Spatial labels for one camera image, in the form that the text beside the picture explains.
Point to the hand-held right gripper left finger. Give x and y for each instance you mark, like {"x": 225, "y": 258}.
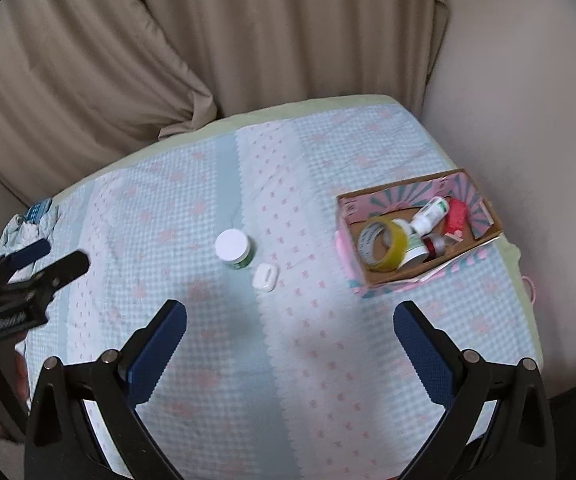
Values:
{"x": 155, "y": 355}

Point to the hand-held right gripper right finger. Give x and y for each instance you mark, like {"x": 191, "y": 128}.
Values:
{"x": 425, "y": 355}

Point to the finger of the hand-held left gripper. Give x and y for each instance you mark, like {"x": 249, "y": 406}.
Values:
{"x": 30, "y": 254}
{"x": 63, "y": 267}

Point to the red round jar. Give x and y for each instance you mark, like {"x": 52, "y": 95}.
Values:
{"x": 436, "y": 245}

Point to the yellow tape roll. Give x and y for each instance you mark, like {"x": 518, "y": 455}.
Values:
{"x": 393, "y": 245}

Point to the green jar with white lid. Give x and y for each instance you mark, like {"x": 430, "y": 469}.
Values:
{"x": 233, "y": 247}

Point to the white earbud case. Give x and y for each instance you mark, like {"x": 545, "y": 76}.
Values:
{"x": 265, "y": 276}

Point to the white plastic bottle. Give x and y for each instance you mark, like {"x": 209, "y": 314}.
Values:
{"x": 430, "y": 215}

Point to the red box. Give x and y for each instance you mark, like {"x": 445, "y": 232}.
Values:
{"x": 455, "y": 217}

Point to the cardboard box with pink print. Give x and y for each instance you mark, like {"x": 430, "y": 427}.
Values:
{"x": 483, "y": 220}

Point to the light blue crumpled cloth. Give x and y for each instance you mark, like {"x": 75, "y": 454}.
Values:
{"x": 18, "y": 235}

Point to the blue checked cloth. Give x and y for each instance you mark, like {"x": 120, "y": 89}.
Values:
{"x": 39, "y": 211}

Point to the light blue printed blanket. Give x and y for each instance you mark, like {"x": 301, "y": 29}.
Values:
{"x": 293, "y": 370}

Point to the pale green mattress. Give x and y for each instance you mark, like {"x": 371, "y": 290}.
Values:
{"x": 318, "y": 103}

